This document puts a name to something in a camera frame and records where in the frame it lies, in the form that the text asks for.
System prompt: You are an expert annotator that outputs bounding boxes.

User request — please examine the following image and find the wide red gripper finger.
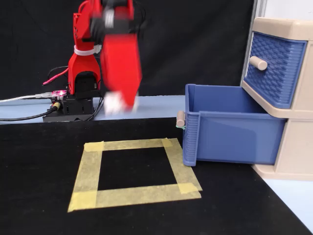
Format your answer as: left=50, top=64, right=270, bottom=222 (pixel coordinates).
left=100, top=33, right=143, bottom=110

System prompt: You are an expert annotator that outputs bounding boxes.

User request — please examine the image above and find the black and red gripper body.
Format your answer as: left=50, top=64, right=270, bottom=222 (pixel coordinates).
left=90, top=0, right=135, bottom=44

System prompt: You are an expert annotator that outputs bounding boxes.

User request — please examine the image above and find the white toy brick cube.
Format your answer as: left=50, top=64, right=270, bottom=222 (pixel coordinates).
left=104, top=91, right=138, bottom=115

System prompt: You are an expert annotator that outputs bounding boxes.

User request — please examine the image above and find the blue drawer with green-banded handle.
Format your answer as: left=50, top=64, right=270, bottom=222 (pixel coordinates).
left=176, top=83, right=287, bottom=167

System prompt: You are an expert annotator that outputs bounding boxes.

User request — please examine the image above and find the beige plastic drawer cabinet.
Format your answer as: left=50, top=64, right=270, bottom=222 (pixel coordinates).
left=240, top=17, right=313, bottom=182

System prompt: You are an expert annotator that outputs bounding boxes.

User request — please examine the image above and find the white zip tie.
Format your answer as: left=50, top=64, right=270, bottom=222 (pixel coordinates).
left=73, top=44, right=102, bottom=57

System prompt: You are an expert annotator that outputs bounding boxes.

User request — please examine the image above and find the pink lit controller board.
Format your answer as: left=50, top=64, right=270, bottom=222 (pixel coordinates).
left=49, top=90, right=68, bottom=101

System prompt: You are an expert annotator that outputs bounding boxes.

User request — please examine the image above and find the black backdrop cloth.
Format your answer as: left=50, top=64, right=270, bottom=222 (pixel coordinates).
left=0, top=0, right=255, bottom=100

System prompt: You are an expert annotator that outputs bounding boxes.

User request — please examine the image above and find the yellow masking tape strip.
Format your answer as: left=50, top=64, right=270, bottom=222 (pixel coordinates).
left=161, top=138, right=203, bottom=194
left=67, top=141, right=105, bottom=213
left=83, top=138, right=181, bottom=153
left=67, top=183, right=202, bottom=213

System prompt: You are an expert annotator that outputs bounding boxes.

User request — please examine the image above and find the black rubber mat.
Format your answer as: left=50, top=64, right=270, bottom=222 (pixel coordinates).
left=0, top=117, right=313, bottom=235

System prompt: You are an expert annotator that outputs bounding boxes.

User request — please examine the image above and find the black servo cable bundle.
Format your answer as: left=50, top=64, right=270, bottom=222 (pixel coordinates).
left=84, top=95, right=105, bottom=121

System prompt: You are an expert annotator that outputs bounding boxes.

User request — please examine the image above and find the red wire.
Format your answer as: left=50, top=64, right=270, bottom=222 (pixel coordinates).
left=42, top=67, right=70, bottom=86

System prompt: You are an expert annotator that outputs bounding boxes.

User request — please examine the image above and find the silver USB cable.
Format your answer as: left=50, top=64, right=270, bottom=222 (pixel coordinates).
left=0, top=92, right=53, bottom=104

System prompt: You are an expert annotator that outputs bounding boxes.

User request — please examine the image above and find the black power cable with ferrite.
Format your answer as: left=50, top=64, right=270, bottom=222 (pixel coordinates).
left=0, top=102, right=61, bottom=122

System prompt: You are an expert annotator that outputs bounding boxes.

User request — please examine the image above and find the blue drawer with plain handle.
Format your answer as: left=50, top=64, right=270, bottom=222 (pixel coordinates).
left=243, top=31, right=308, bottom=110

